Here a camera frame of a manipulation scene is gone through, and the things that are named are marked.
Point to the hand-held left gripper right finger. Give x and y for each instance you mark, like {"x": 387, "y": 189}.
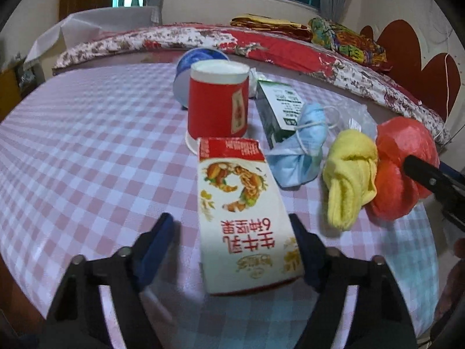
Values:
{"x": 308, "y": 254}

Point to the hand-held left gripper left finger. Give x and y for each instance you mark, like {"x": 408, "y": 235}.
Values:
{"x": 156, "y": 247}

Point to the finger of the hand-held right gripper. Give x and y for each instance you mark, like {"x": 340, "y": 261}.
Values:
{"x": 425, "y": 174}

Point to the red plastic bag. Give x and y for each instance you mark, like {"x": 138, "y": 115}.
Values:
{"x": 396, "y": 145}

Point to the white and red milk carton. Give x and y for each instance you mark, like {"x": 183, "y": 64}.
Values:
{"x": 239, "y": 225}

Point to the yellow cloth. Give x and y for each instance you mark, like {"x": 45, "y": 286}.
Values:
{"x": 345, "y": 174}

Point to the clear plastic bag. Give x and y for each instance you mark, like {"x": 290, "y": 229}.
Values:
{"x": 358, "y": 114}

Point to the blue face mask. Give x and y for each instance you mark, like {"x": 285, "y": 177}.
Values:
{"x": 294, "y": 163}

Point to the green and white carton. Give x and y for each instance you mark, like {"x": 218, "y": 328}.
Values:
{"x": 279, "y": 109}

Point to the red paper cup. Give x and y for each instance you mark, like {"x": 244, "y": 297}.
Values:
{"x": 214, "y": 105}

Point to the blue plastic bowl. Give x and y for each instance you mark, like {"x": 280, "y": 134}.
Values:
{"x": 180, "y": 83}

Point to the red cloud-shaped headboard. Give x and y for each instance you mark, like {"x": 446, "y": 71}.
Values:
{"x": 407, "y": 51}

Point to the colourful patterned pillow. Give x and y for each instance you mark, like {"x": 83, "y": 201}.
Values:
{"x": 348, "y": 41}

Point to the red floral bedspread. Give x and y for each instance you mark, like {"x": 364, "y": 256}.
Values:
{"x": 254, "y": 43}

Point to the folded yellow and red blanket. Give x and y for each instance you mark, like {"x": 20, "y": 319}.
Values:
{"x": 269, "y": 23}

